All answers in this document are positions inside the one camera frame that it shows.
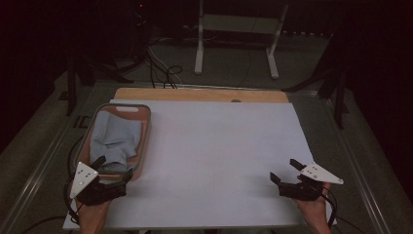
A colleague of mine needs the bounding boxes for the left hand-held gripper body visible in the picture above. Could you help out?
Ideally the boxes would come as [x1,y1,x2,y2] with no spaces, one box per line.
[69,161,128,207]

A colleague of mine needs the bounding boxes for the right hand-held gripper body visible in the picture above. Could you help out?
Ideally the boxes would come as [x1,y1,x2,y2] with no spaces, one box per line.
[279,162,344,202]

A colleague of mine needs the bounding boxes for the pink basin with grey rim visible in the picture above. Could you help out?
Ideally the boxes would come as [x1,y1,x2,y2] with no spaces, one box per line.
[73,102,152,181]

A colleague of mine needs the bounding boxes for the light blue tank top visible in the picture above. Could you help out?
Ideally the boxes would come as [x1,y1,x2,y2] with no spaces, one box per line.
[90,110,143,173]

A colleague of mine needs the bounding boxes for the person's right hand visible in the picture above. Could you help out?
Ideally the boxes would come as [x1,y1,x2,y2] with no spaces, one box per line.
[293,181,332,234]

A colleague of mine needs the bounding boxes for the person's left hand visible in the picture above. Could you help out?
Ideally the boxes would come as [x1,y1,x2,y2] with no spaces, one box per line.
[76,198,114,234]

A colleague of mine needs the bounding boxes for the white table cover sheet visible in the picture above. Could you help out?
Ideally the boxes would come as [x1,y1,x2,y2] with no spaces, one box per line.
[62,98,338,230]

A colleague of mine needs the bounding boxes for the black tripod stand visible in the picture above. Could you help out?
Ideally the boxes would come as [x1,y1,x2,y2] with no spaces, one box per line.
[281,32,350,130]
[57,48,134,117]

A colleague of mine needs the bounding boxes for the white metal stand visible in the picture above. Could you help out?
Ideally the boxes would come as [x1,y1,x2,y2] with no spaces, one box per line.
[194,0,290,80]

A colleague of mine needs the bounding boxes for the black cable beside table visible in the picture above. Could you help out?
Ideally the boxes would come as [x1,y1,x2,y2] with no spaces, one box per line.
[66,136,85,179]

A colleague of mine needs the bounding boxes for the left hand-held gripper cable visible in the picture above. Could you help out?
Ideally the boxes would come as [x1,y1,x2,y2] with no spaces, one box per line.
[62,176,81,225]

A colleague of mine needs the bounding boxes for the hand-held gripper cable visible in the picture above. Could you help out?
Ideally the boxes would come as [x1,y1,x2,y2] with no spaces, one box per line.
[62,176,81,225]
[319,184,337,230]

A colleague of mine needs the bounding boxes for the right hand-held gripper cable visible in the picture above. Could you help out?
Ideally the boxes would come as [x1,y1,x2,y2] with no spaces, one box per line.
[319,184,337,230]

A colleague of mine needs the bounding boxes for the black floor bracket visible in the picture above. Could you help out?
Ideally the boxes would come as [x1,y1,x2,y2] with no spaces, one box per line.
[73,115,94,130]

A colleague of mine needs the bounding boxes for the metal floor rail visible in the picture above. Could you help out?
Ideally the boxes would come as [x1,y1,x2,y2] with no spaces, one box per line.
[0,81,95,234]
[319,92,393,234]

